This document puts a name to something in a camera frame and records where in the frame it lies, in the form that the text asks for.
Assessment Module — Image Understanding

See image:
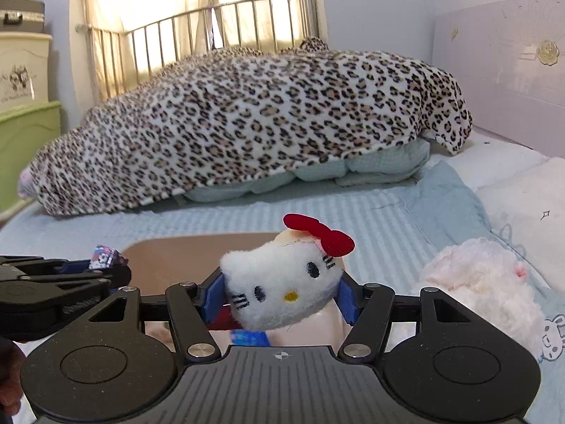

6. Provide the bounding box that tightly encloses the light blue striped bed sheet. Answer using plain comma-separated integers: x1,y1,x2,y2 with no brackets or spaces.
0,157,565,424

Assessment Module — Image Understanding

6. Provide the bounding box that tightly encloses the white pillow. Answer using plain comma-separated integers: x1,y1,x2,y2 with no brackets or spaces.
446,139,549,192
474,157,565,285

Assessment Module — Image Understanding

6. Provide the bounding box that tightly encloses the grey case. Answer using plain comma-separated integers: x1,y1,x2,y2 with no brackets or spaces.
0,0,47,35

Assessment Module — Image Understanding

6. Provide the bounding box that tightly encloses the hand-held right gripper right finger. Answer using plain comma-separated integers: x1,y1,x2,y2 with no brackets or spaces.
338,271,475,359

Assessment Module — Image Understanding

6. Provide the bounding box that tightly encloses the leopard print blanket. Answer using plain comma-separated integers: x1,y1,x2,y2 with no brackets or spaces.
20,36,473,217

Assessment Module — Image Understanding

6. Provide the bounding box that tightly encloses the pink fluffy plush toy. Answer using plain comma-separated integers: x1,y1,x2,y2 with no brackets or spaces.
417,237,548,363

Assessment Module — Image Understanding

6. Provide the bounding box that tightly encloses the cream drawer cabinet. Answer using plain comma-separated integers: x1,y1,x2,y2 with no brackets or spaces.
0,31,54,114

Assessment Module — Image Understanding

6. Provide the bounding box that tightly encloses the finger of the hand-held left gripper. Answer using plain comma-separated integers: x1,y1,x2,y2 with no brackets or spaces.
20,264,133,294
0,255,95,280

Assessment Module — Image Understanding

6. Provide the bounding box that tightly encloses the green cabinet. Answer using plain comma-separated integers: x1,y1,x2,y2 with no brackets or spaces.
0,101,63,216

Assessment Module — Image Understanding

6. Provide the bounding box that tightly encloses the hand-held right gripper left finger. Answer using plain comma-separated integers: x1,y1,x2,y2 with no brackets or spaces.
88,267,227,359

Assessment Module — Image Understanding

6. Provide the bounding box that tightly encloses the pink bed headboard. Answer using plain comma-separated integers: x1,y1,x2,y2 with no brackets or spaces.
430,0,565,160

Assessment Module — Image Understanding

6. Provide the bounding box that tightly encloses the small printed packet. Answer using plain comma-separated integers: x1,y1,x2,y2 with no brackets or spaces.
89,244,129,271

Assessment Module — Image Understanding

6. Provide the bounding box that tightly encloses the cream curtain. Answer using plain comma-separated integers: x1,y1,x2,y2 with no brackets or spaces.
82,0,310,95

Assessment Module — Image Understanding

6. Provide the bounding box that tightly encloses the white cat plush toy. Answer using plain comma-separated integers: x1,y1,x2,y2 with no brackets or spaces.
219,213,356,332

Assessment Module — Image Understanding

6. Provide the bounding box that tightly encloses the blue printed small item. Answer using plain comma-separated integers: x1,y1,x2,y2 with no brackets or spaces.
230,329,273,348

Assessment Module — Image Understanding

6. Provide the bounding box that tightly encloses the metal bed rail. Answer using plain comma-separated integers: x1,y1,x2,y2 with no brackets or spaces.
76,0,329,103

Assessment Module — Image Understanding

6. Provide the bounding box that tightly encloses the light green quilt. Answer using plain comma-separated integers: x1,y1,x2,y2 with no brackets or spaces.
177,139,431,204

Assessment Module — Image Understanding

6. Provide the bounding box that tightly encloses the person's left hand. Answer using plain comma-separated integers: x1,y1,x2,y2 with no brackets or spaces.
0,338,28,417

